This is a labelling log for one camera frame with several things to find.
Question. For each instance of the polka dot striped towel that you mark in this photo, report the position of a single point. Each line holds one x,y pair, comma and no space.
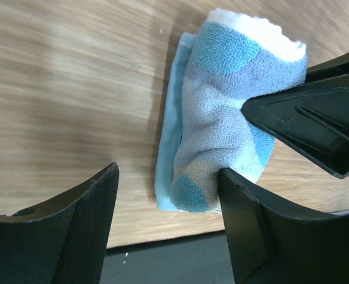
231,59

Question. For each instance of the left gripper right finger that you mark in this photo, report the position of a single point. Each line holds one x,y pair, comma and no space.
274,240

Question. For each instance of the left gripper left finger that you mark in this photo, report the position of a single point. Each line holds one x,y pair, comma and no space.
63,239

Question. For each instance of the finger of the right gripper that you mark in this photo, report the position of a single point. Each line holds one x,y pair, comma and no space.
312,118

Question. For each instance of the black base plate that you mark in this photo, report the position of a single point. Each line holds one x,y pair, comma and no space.
201,258

